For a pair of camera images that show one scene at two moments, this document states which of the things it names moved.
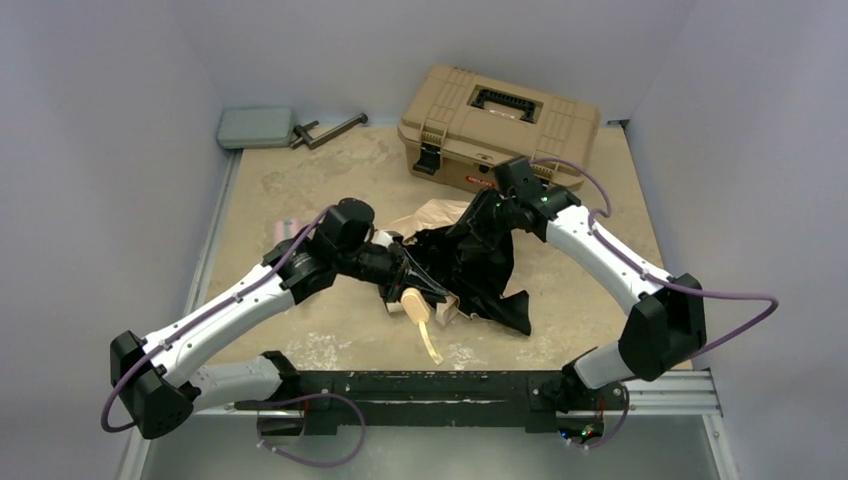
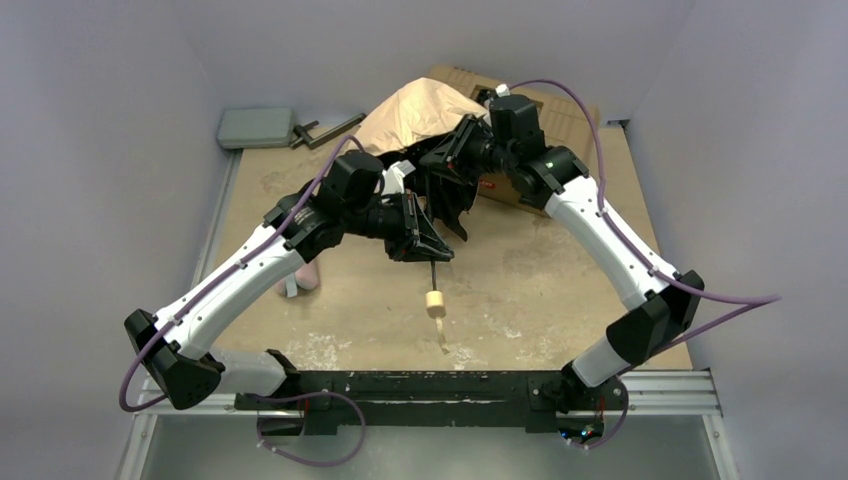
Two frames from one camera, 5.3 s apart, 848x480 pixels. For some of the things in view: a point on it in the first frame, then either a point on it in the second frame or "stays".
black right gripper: [482, 216] to [465, 145]
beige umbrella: [454, 272] to [402, 127]
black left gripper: [398, 275] to [411, 225]
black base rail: [438, 398] stays
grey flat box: [254, 127] stays
